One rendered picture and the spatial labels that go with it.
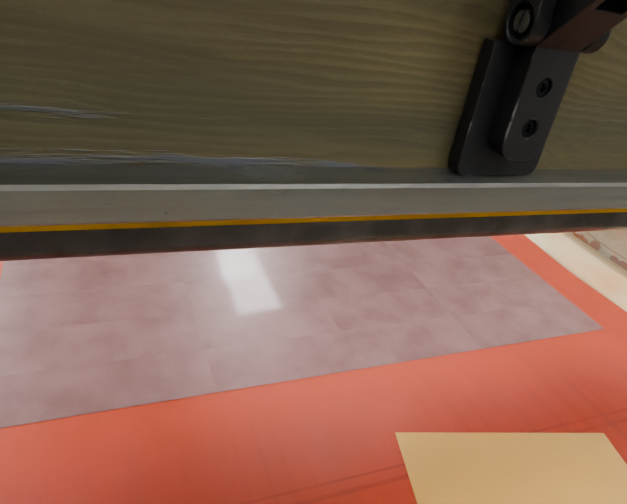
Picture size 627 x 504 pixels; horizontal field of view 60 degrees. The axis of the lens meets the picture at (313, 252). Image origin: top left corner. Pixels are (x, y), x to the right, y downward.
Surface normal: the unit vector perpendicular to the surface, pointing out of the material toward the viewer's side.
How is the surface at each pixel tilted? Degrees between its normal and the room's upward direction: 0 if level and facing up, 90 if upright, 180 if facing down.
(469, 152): 90
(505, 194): 90
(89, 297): 0
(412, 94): 90
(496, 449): 0
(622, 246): 90
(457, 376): 0
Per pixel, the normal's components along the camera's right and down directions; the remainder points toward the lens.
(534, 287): 0.15, -0.85
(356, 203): 0.36, 0.51
